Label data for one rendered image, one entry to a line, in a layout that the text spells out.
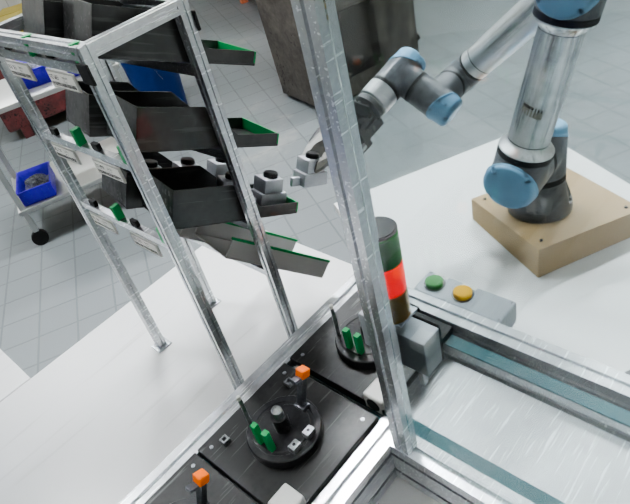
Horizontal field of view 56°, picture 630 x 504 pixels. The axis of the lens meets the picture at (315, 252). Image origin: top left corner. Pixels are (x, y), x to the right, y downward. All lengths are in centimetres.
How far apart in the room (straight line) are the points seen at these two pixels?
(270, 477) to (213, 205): 49
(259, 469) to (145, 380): 49
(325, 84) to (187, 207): 53
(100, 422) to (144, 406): 10
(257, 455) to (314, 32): 74
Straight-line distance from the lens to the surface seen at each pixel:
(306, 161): 128
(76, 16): 102
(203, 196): 110
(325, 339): 125
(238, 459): 113
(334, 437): 111
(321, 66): 62
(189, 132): 105
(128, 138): 95
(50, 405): 159
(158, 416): 141
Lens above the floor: 187
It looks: 38 degrees down
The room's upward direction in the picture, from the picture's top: 16 degrees counter-clockwise
